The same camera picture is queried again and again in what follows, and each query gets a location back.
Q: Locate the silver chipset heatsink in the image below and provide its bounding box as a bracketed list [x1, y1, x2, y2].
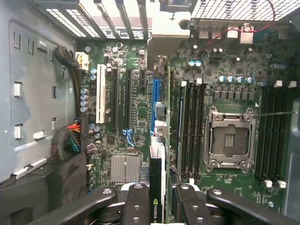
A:
[110, 154, 141, 184]

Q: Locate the CPU socket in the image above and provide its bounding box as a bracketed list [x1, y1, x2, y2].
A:
[203, 105, 256, 175]

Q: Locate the black RAM slot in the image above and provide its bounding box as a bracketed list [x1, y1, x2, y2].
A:
[277, 81, 297, 182]
[255, 88, 272, 188]
[269, 81, 286, 188]
[192, 81, 199, 183]
[186, 81, 193, 185]
[262, 88, 278, 182]
[196, 78, 205, 181]

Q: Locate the long black expansion slot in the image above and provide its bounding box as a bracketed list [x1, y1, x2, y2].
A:
[112, 67, 119, 129]
[126, 69, 133, 128]

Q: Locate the white expansion slot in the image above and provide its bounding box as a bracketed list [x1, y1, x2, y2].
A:
[96, 63, 106, 124]

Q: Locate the socket locking lever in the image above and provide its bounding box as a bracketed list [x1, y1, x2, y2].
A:
[254, 111, 299, 117]

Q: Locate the green motherboard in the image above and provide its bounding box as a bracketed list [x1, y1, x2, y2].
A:
[75, 30, 293, 213]

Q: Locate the black open PC case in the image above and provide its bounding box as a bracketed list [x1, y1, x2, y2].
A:
[0, 0, 300, 225]

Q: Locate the coloured power wire bundle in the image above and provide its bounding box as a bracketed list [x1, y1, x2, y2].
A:
[51, 118, 89, 165]

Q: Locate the black sleeved power cable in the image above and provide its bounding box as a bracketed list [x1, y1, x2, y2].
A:
[54, 45, 90, 118]

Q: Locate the red and black twisted wire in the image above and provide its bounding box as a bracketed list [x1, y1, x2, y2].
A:
[206, 0, 277, 50]

